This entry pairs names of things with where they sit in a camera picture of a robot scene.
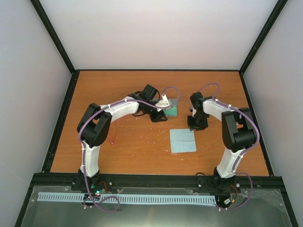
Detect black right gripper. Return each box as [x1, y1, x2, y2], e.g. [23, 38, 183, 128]
[187, 112, 208, 131]

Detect grey glasses case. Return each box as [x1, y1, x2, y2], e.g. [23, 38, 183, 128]
[163, 99, 178, 118]

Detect light blue cleaning cloth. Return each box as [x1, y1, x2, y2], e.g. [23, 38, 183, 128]
[169, 129, 197, 154]

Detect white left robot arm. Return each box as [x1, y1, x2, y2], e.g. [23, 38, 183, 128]
[77, 84, 171, 191]

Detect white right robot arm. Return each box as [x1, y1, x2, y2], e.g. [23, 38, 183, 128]
[187, 92, 260, 192]

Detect red transparent sunglasses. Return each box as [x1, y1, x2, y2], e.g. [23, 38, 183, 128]
[108, 128, 118, 145]

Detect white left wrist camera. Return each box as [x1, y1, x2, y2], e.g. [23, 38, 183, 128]
[155, 94, 173, 112]

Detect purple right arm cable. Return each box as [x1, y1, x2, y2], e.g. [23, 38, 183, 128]
[197, 82, 261, 211]

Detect black table edge rail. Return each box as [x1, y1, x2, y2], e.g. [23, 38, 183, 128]
[77, 69, 239, 72]

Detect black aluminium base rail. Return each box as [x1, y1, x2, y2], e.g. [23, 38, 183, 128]
[32, 172, 284, 191]

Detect light blue slotted cable duct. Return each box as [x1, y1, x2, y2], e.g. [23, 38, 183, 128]
[37, 192, 216, 206]

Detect black right frame post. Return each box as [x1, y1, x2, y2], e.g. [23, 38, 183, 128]
[239, 0, 288, 76]

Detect black frame post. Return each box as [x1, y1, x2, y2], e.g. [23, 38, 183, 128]
[30, 0, 76, 74]
[239, 0, 288, 76]

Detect black left frame post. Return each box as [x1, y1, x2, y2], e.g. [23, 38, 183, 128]
[30, 0, 76, 74]

